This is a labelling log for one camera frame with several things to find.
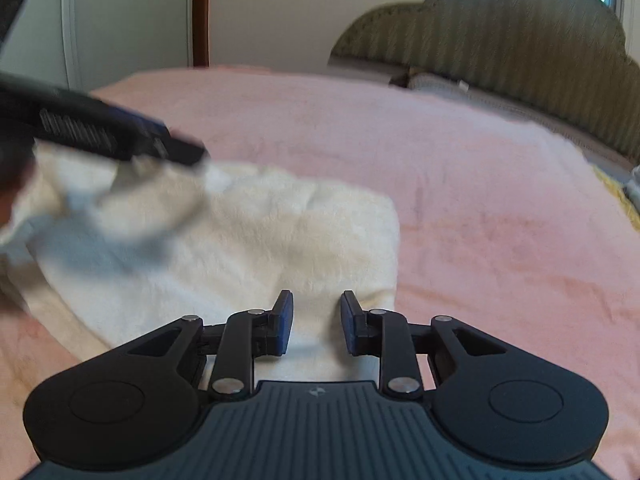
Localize brown wooden door frame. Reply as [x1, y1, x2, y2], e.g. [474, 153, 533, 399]
[192, 0, 211, 68]

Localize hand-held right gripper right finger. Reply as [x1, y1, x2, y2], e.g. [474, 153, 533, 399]
[341, 290, 516, 401]

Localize pale yellow sheet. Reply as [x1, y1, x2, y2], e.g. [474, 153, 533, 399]
[592, 164, 640, 233]

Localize frosted glass door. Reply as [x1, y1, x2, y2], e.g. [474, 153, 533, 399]
[10, 0, 68, 92]

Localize white door panel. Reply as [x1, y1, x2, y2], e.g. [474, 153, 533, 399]
[62, 0, 196, 91]

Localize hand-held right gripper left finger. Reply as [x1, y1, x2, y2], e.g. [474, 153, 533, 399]
[120, 290, 295, 402]

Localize white fleece pants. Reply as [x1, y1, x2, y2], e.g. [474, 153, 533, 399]
[0, 142, 401, 386]

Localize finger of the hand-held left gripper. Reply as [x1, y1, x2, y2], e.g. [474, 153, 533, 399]
[0, 72, 208, 201]

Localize green striped padded headboard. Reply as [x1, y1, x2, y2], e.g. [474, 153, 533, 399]
[327, 0, 640, 161]

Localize pink bed blanket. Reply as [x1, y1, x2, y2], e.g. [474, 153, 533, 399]
[0, 65, 640, 480]

